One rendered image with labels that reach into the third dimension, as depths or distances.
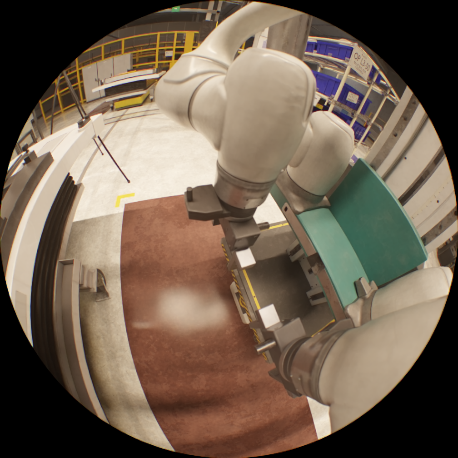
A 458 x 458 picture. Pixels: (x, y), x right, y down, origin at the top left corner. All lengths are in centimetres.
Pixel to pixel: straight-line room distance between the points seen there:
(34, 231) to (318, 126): 73
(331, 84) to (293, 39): 114
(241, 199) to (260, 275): 60
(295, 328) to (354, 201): 41
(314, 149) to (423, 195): 36
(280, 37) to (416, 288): 60
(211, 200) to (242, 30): 29
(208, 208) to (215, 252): 90
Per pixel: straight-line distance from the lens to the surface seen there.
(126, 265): 120
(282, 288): 81
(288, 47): 47
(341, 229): 57
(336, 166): 44
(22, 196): 55
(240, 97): 16
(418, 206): 57
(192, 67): 26
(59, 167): 63
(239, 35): 31
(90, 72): 956
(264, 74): 16
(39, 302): 87
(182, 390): 114
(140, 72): 490
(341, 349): 16
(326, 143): 42
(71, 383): 98
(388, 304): 43
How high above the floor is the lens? 103
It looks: 56 degrees down
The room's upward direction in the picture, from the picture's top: 17 degrees clockwise
